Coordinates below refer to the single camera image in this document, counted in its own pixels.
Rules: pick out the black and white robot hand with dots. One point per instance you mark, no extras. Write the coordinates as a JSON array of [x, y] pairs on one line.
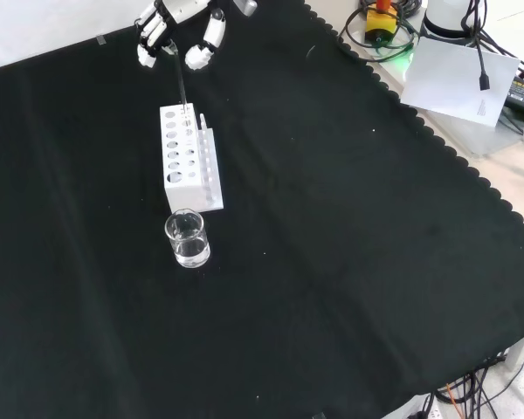
[[179, 8]]

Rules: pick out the white test tube rack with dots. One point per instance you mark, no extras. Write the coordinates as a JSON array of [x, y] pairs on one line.
[[184, 190]]

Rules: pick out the clear tape piece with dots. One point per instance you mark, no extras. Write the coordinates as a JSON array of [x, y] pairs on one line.
[[101, 40]]

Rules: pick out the yellow stop button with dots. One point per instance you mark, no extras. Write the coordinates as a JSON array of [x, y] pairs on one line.
[[380, 24]]

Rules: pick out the small clear glass beaker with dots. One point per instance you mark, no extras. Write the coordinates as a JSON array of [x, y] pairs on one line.
[[191, 249]]

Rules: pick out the black bench cloth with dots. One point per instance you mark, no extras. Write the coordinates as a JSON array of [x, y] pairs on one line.
[[288, 227]]

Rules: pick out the white power strip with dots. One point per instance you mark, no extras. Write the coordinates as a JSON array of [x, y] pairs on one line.
[[428, 408]]

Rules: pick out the grey metal base plate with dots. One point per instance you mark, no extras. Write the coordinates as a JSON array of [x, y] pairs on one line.
[[476, 137]]

